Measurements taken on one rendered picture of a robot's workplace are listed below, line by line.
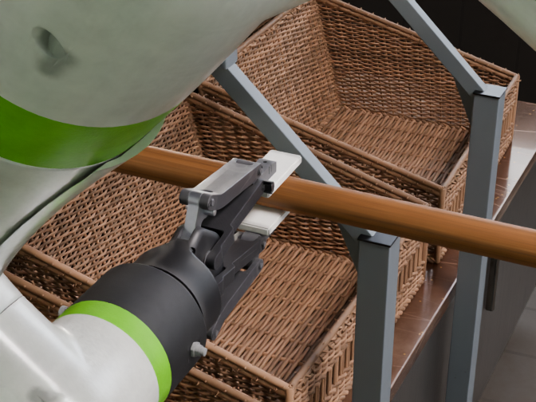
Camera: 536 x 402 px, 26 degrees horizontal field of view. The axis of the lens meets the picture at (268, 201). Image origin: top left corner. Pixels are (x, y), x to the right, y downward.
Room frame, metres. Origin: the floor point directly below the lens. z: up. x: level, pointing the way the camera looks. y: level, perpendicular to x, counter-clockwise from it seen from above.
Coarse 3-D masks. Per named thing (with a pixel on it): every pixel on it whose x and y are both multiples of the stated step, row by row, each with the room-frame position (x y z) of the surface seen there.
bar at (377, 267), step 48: (432, 48) 1.67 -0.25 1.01; (240, 96) 1.28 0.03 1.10; (480, 96) 1.63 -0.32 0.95; (288, 144) 1.25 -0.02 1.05; (480, 144) 1.63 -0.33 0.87; (480, 192) 1.62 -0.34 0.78; (384, 240) 1.19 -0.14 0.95; (384, 288) 1.18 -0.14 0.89; (480, 288) 1.63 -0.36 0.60; (384, 336) 1.18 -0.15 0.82; (384, 384) 1.19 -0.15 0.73
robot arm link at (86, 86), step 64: (0, 0) 0.34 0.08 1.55; (64, 0) 0.33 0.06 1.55; (128, 0) 0.32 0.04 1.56; (192, 0) 0.33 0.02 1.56; (256, 0) 0.34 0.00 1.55; (0, 64) 0.36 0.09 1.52; (64, 64) 0.35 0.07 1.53; (128, 64) 0.34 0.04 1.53; (192, 64) 0.36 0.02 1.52; (0, 128) 0.38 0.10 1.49; (64, 128) 0.37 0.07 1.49; (128, 128) 0.39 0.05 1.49
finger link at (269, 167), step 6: (240, 162) 0.84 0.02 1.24; (246, 162) 0.84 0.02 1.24; (258, 162) 0.87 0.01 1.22; (264, 162) 0.87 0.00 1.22; (270, 162) 0.87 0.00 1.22; (276, 162) 0.87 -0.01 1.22; (264, 168) 0.86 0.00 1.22; (270, 168) 0.86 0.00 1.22; (276, 168) 0.87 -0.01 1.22; (264, 174) 0.85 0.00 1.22; (270, 174) 0.86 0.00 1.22
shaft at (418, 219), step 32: (128, 160) 0.93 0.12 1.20; (160, 160) 0.92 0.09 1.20; (192, 160) 0.91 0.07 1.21; (288, 192) 0.86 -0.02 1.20; (320, 192) 0.86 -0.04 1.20; (352, 192) 0.85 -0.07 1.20; (352, 224) 0.84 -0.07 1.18; (384, 224) 0.82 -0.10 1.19; (416, 224) 0.81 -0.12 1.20; (448, 224) 0.81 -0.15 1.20; (480, 224) 0.80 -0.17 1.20; (512, 224) 0.80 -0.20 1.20; (512, 256) 0.78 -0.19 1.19
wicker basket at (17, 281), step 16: (32, 288) 1.29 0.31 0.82; (48, 304) 1.28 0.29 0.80; (64, 304) 1.27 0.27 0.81; (192, 368) 1.19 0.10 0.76; (192, 384) 1.19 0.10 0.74; (208, 384) 1.18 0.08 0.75; (224, 384) 1.17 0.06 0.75; (176, 400) 1.20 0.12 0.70; (208, 400) 1.18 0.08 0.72; (224, 400) 1.17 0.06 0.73; (240, 400) 1.16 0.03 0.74; (256, 400) 1.16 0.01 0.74
